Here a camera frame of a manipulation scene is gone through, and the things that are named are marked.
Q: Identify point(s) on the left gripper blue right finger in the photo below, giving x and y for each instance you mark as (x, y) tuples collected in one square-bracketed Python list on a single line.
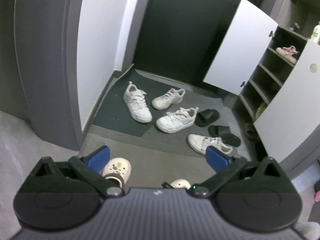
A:
[(216, 159)]

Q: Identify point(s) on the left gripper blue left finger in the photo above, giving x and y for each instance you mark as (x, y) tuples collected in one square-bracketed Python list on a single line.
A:
[(98, 159)]

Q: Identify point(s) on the cream clog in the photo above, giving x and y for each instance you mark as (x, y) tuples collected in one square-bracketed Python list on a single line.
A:
[(118, 170), (180, 184)]

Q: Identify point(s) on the grey striped floor mat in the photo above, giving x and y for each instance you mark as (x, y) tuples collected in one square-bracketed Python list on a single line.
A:
[(155, 157)]

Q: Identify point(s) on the black slide sandal front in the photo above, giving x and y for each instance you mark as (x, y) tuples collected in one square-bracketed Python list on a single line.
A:
[(225, 133)]

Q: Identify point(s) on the black slide sandal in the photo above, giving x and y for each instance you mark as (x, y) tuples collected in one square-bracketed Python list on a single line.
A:
[(225, 133), (206, 117)]

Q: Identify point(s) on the dark shoe under cabinet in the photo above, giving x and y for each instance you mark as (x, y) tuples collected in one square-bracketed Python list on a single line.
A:
[(250, 131)]

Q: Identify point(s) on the black slide sandal back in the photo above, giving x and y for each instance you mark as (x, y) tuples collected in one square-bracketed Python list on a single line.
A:
[(206, 117)]

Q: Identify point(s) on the dark green floor mat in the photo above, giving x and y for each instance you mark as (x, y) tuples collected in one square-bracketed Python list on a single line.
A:
[(113, 114)]

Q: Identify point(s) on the yellow-green shoe on shelf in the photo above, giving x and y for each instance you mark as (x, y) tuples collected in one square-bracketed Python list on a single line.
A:
[(260, 110)]

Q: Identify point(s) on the right white cabinet door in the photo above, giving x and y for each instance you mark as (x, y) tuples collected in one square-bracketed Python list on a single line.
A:
[(293, 114)]

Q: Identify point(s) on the white cabinet door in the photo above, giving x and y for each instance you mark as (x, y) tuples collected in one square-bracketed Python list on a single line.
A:
[(293, 114), (244, 44)]

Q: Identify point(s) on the pink white sneaker on shelf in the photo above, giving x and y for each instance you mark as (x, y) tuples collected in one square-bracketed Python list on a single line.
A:
[(290, 53)]

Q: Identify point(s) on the grey shoe cabinet shelves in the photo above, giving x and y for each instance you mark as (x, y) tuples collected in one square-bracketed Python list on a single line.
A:
[(269, 75)]

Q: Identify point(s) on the left white cabinet door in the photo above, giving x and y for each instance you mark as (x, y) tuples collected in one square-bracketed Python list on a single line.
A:
[(244, 44)]

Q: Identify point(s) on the dark entrance door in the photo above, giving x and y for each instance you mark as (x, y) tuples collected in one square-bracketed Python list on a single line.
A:
[(179, 38)]

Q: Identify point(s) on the white green bottle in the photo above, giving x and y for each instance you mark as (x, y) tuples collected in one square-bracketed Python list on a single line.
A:
[(315, 36)]

